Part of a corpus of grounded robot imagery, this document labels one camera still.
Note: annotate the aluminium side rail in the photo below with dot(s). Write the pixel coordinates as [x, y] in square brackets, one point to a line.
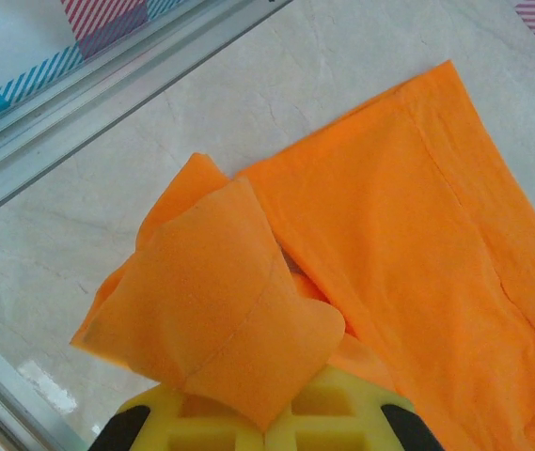
[60, 122]

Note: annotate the light orange shorts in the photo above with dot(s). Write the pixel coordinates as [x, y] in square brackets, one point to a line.
[389, 225]

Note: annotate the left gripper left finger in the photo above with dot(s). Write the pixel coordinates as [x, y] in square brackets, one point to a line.
[154, 423]

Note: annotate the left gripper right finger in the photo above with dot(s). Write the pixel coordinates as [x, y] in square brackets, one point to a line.
[366, 423]

